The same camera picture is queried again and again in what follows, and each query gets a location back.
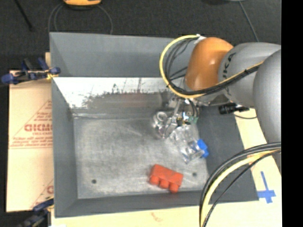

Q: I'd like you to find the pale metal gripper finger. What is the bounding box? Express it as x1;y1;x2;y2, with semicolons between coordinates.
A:
155;124;172;140
153;111;169;125

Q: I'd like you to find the brown cardboard board red print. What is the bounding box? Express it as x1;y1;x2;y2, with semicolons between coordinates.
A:
6;70;55;213

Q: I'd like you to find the grey metal bin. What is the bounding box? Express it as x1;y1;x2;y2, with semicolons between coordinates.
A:
49;32;259;218

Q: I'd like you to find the clear plastic bottle blue cap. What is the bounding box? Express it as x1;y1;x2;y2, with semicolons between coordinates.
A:
169;126;210;165

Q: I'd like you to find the red toy building block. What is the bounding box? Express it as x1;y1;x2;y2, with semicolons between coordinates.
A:
148;164;184;194

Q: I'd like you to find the black cylinder on white bracket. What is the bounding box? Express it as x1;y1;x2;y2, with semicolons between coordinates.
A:
218;104;250;115

